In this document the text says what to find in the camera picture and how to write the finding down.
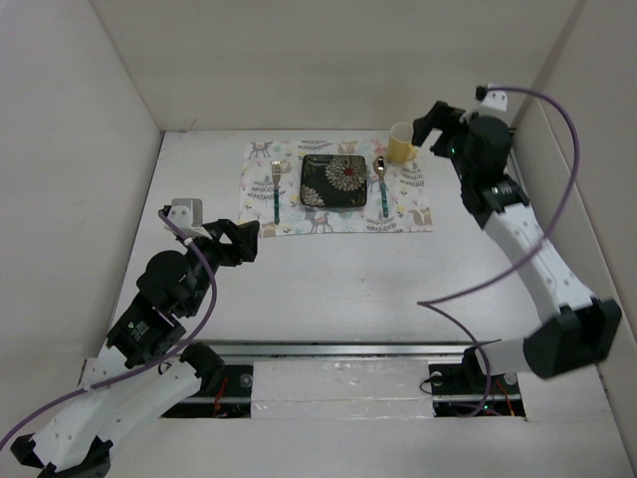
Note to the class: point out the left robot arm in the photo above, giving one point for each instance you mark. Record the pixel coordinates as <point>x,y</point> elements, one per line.
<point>148,362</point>

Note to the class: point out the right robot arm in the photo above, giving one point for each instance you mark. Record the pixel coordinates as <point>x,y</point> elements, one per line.
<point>577,329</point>

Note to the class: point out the silver spoon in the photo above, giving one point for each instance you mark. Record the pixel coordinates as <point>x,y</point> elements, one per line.
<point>380,170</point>

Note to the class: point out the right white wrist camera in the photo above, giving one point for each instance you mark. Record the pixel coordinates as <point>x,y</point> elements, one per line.
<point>492,97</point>

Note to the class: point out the silver fork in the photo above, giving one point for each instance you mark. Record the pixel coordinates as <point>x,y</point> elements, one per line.
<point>276,177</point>

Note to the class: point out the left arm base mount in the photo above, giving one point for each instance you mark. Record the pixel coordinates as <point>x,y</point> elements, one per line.
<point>225,389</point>

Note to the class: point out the yellow mug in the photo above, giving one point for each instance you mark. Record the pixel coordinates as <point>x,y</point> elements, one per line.
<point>400,148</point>

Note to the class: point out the aluminium front rail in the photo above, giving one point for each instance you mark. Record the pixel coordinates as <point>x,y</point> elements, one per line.
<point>306,350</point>

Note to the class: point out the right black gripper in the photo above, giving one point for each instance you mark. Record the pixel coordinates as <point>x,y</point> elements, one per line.
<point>442,115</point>

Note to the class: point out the floral animal print cloth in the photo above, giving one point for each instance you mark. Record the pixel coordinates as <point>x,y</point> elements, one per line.
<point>409,209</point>

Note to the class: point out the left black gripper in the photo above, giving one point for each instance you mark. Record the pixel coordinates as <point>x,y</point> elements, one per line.
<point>244,235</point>

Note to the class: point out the black floral square plate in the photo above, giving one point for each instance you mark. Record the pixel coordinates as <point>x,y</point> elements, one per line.
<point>333,181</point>

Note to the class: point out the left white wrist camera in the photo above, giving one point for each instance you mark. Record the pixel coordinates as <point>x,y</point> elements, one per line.
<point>187,215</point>

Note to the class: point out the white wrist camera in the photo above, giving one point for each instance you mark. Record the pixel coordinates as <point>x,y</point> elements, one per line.
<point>492,97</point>
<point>187,215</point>

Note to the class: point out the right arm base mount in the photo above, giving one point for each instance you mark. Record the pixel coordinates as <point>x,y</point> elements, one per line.
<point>460,389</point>

